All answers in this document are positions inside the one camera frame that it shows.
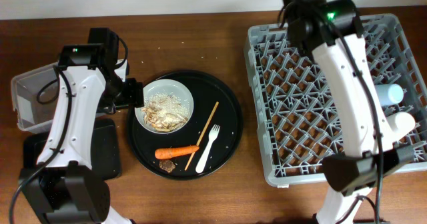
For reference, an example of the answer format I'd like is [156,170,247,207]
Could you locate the blue cup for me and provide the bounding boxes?
[375,84,404,107]

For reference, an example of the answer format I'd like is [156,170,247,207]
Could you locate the cream cup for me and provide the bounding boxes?
[386,112,416,141]

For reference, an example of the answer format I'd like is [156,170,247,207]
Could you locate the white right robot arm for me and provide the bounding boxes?
[278,0,415,223]

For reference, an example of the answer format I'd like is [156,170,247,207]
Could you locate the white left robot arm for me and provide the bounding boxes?
[9,27,144,223]

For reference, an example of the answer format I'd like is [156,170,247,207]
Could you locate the clear plastic waste bin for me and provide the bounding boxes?
[10,59,130,134]

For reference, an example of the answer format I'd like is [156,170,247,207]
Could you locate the grey dishwasher rack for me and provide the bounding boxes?
[244,14,426,187]

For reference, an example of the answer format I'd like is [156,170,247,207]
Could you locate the grey plate with food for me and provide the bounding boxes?
[134,79,194,134]

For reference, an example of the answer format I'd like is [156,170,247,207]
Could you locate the round black tray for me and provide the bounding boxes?
[126,70,243,181]

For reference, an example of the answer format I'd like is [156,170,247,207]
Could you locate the orange carrot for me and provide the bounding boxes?
[155,145,199,160]

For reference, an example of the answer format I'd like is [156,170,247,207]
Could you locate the black square bin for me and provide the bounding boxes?
[23,119,122,181]

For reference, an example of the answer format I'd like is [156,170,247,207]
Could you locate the brown cookie piece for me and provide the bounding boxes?
[159,159,176,173]

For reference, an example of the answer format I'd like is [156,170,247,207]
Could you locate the wooden chopstick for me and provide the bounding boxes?
[184,101,219,171]

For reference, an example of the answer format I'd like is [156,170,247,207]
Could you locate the white plastic fork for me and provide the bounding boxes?
[195,124,220,173]

